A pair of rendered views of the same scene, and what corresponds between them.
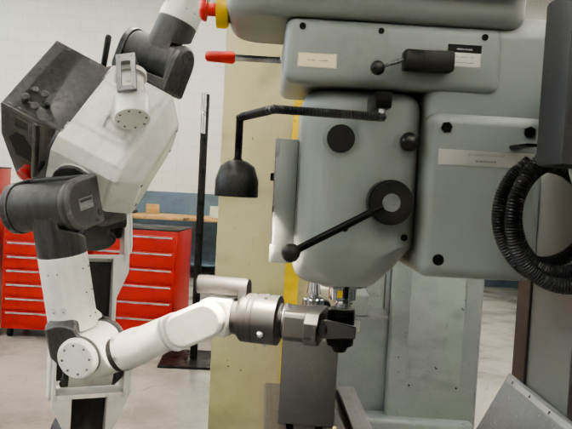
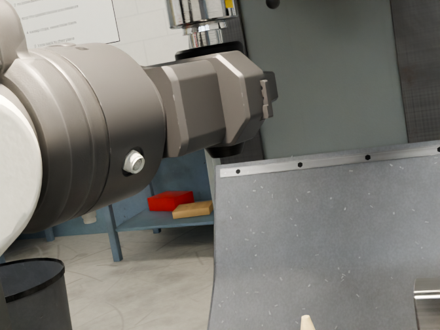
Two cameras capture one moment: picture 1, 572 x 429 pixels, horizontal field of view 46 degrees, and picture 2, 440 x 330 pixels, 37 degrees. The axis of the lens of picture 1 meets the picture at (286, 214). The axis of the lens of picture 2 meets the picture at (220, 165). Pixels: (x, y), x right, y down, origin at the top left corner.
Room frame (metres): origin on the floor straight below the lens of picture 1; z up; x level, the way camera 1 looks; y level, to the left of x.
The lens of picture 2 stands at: (0.98, 0.31, 1.25)
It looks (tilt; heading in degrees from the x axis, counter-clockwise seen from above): 9 degrees down; 294
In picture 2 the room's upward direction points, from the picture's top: 10 degrees counter-clockwise
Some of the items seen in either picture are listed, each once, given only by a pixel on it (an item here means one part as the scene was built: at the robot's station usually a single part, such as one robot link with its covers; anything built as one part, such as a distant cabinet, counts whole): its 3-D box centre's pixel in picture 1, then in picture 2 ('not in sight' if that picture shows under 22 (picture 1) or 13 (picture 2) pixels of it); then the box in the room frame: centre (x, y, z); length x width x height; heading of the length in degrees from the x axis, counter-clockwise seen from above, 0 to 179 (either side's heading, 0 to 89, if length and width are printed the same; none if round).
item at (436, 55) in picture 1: (410, 64); not in sight; (1.02, -0.18, 1.66); 0.12 x 0.04 x 0.04; 92
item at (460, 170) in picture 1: (460, 195); not in sight; (1.16, -0.30, 1.47); 0.24 x 0.19 x 0.26; 2
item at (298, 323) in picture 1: (288, 323); (127, 121); (1.17, -0.02, 1.23); 0.13 x 0.12 x 0.10; 167
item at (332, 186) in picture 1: (351, 190); not in sight; (1.15, -0.11, 1.47); 0.21 x 0.19 x 0.32; 2
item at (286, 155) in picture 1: (283, 200); not in sight; (1.15, 0.00, 1.45); 0.04 x 0.04 x 0.21; 2
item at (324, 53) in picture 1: (380, 67); not in sight; (1.15, -0.15, 1.68); 0.34 x 0.24 x 0.10; 92
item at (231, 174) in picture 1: (237, 177); not in sight; (1.11, 0.08, 1.48); 0.07 x 0.07 x 0.06
